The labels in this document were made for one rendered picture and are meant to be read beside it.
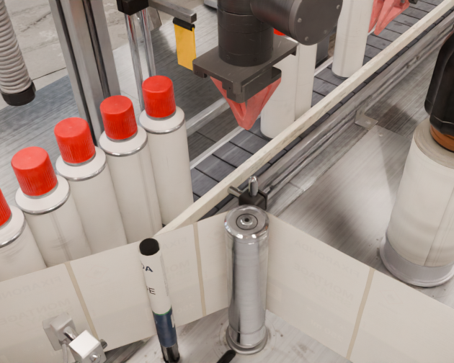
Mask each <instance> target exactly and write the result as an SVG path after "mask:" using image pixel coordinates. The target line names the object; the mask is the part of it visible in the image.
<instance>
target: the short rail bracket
mask: <svg viewBox="0 0 454 363"><path fill-rule="evenodd" d="M267 202H268V195H267V194H266V193H265V192H263V191H261V190H260V189H258V178H257V177H256V176H250V177H249V188H248V189H247V190H245V191H244V192H243V193H242V194H240V195H239V206H240V205H254V206H257V207H259V208H261V209H263V210H264V211H265V210H267Z"/></svg>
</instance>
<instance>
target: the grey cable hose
mask: <svg viewBox="0 0 454 363"><path fill-rule="evenodd" d="M35 92H36V88H35V85H34V82H33V81H32V79H31V78H30V75H29V73H28V71H27V67H26V64H25V60H24V58H23V55H22V51H21V50H20V47H19V43H18V41H17V37H16V34H15V32H14V28H13V26H12V21H11V20H10V16H9V14H8V10H7V9H6V4H5V2H4V0H0V93H1V96H2V98H3V100H4V101H5V102H6V103H7V104H8V105H11V106H15V107H18V106H22V105H25V104H28V103H30V102H31V101H32V100H33V99H34V98H35V96H36V93H35Z"/></svg>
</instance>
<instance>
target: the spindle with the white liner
mask: <svg viewBox="0 0 454 363"><path fill-rule="evenodd" d="M424 108H425V110H426V112H427V114H428V115H430V117H428V118H427V119H425V120H423V121H422V122H421V123H419V124H418V125H417V127H416V129H415V131H414V135H413V139H412V142H411V147H410V150H409V154H408V156H407V158H406V163H405V167H404V172H403V176H402V178H401V181H400V185H399V189H398V191H397V195H396V201H395V203H394V206H393V210H392V213H391V218H390V221H389V222H388V225H387V226H386V234H385V236H384V237H383V240H382V241H381V244H380V257H381V259H382V261H383V263H384V265H385V266H386V268H387V269H388V270H389V271H390V272H391V273H392V274H393V275H395V276H396V277H398V278H399V279H401V280H403V281H405V282H407V283H409V284H413V285H417V286H422V287H432V286H437V285H440V284H443V283H445V282H447V281H448V280H449V279H450V278H451V277H452V276H453V275H454V30H453V31H452V32H451V33H450V34H449V35H448V36H447V37H446V38H445V40H444V42H443V43H442V45H441V47H440V50H439V53H438V56H437V60H436V63H435V67H434V71H433V73H432V78H431V81H430V83H429V88H428V91H427V95H426V99H425V101H424Z"/></svg>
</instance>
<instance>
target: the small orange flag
mask: <svg viewBox="0 0 454 363"><path fill-rule="evenodd" d="M172 22H173V24H174V31H175V37H176V45H177V58H178V64H179V65H181V66H184V67H186V68H188V69H190V70H192V61H193V60H194V59H195V58H196V47H195V25H194V24H191V23H189V22H186V21H184V20H181V19H178V18H176V17H174V18H173V20H172Z"/></svg>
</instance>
